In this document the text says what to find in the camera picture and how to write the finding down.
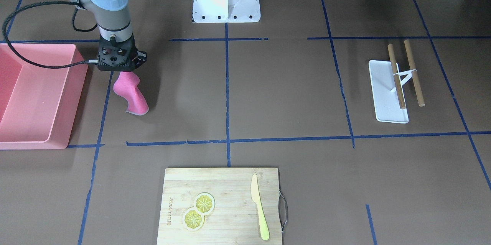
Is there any pink cloth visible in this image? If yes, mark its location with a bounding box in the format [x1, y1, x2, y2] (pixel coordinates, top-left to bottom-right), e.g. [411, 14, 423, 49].
[113, 72, 149, 116]

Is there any bamboo cutting board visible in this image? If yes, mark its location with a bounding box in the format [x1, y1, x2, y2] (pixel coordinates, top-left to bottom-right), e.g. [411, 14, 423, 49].
[156, 168, 284, 245]

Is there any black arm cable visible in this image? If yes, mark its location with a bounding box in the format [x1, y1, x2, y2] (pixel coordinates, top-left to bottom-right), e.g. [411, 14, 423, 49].
[2, 0, 100, 70]

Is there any lemon slice far from knife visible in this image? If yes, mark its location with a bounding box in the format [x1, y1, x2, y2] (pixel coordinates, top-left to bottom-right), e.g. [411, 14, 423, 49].
[182, 208, 206, 231]

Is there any pink plastic bin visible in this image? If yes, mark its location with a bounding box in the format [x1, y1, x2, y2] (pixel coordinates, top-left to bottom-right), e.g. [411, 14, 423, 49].
[0, 43, 88, 150]

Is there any white rectangular tray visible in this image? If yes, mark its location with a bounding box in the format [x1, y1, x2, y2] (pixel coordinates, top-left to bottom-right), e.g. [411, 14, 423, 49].
[368, 60, 409, 124]

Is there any yellow plastic knife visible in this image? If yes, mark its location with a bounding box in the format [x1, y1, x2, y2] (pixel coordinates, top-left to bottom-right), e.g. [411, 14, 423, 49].
[250, 174, 270, 240]

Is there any lemon slice near knife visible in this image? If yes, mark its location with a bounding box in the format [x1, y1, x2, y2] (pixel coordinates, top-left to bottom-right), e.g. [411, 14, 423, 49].
[194, 192, 216, 216]

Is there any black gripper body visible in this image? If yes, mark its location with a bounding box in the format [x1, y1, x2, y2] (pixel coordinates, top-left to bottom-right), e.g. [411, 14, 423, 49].
[97, 35, 147, 72]

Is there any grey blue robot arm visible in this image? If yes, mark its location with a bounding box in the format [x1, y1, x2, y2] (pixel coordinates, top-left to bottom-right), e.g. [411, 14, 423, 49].
[70, 0, 146, 72]

